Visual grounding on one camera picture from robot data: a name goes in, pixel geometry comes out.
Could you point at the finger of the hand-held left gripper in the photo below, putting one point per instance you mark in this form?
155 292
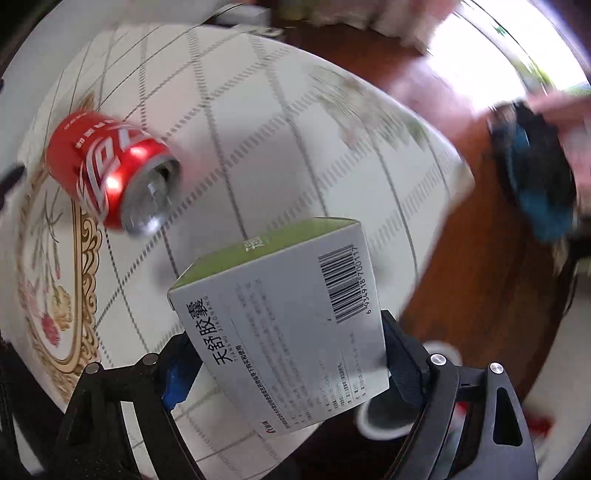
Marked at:
11 182

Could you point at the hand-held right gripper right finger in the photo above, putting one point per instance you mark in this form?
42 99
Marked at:
406 364

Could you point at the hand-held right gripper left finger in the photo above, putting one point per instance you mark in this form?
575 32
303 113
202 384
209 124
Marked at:
178 385

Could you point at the green and white box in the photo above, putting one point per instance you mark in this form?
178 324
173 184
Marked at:
286 323

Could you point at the red soda can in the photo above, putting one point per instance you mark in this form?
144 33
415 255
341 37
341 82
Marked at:
101 161

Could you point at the blue cloth pile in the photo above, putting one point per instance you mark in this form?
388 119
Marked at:
540 207

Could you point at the checked floral tablecloth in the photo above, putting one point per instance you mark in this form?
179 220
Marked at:
277 161

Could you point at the black clothing pile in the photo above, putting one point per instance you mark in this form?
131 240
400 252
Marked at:
549 161

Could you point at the pink floral curtain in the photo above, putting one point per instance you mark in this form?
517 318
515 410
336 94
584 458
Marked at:
392 18

